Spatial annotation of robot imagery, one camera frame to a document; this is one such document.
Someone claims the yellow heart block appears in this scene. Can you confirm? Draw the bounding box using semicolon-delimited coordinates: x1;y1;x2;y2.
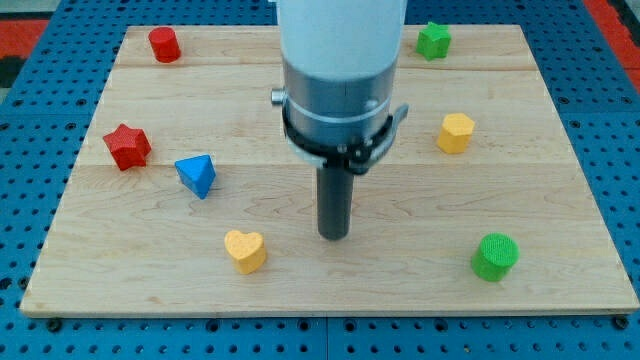
224;230;267;275

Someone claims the yellow hexagon block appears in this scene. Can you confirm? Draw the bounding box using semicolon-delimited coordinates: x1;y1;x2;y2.
436;113;475;154

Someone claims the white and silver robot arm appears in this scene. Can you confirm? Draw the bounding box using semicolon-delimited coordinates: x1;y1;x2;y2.
276;0;407;146

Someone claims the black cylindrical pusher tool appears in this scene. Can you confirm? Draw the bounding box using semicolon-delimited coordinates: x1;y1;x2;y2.
316;168;354;241

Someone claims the red cylinder block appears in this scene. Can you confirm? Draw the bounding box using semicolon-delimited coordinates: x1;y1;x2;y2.
148;26;181;63

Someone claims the green star block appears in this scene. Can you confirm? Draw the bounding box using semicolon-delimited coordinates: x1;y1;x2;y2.
416;22;452;61

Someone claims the black tool clamp ring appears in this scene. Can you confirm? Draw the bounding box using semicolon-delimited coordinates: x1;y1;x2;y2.
280;103;410;176

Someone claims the green cylinder block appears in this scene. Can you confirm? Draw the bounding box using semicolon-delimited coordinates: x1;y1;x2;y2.
471;233;520;282

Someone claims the blue triangle block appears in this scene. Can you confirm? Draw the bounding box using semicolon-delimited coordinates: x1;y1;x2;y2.
174;154;216;199

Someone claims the red star block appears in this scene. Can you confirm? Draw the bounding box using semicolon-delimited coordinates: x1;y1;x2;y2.
103;123;151;171

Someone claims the wooden board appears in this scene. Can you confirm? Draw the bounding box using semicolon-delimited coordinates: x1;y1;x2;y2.
21;25;639;318

